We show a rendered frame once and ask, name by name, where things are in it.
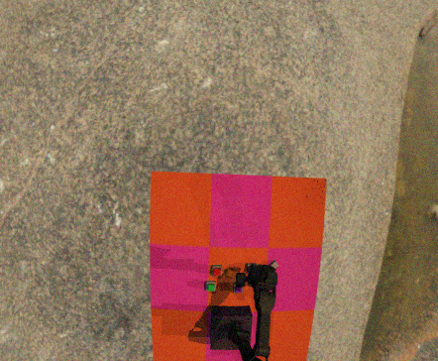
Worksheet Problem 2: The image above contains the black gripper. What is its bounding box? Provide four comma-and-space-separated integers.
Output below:
236, 272, 277, 288

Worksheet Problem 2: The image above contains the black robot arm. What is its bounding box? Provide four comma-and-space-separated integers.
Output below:
228, 264, 276, 361

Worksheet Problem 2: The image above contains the red button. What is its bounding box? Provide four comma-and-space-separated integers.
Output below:
212, 265, 222, 276

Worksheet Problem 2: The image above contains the green button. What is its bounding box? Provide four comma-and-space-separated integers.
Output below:
207, 281, 216, 292

